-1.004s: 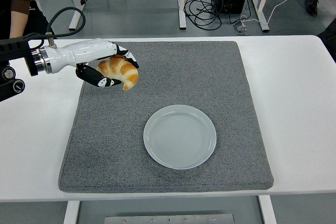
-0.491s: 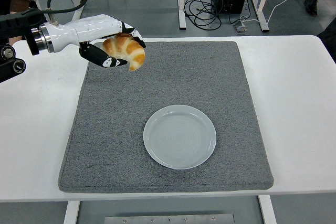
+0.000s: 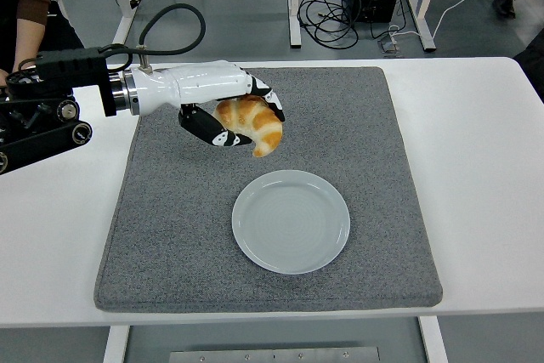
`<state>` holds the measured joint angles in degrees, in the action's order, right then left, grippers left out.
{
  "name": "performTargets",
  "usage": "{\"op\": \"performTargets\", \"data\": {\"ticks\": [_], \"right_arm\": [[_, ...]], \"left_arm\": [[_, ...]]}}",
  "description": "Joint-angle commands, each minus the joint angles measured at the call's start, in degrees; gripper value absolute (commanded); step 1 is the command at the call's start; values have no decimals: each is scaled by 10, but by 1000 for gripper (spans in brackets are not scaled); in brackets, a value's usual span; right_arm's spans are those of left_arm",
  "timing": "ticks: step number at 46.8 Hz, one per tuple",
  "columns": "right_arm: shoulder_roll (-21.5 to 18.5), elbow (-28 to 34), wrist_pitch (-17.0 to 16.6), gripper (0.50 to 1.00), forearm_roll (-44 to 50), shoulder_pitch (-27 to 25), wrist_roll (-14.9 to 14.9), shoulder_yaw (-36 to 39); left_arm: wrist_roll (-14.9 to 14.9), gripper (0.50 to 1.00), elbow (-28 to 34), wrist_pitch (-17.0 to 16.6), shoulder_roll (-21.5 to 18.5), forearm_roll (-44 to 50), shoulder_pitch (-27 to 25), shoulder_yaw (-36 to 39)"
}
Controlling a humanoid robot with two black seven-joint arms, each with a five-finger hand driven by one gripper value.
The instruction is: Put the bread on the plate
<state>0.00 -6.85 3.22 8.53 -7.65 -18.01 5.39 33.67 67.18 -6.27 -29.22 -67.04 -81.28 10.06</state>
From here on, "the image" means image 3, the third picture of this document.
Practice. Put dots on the white desk leg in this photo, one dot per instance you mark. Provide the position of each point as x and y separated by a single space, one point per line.
123 27
294 18
427 42

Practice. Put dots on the pale grey round plate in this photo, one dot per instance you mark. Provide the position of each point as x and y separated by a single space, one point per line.
293 227

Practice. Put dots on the grey metal plate with screws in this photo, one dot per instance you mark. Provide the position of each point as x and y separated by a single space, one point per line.
272 355

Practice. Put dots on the dark rounded object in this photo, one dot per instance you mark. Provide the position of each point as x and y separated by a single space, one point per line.
533 69

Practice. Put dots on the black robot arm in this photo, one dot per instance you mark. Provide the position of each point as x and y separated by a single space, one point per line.
68 67

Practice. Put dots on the grey fabric mat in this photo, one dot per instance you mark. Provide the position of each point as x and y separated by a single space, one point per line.
340 125

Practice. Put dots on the grey floor socket box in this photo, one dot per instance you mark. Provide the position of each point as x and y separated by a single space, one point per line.
389 46

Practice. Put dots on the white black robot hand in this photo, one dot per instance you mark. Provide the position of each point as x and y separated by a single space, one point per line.
191 82

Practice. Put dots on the person's hand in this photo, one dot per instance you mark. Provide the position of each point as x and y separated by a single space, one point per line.
3 75

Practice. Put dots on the white table leg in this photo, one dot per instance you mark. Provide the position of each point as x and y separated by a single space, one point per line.
115 348
433 342

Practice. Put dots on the golden croissant bread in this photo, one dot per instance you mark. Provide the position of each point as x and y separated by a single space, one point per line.
255 120

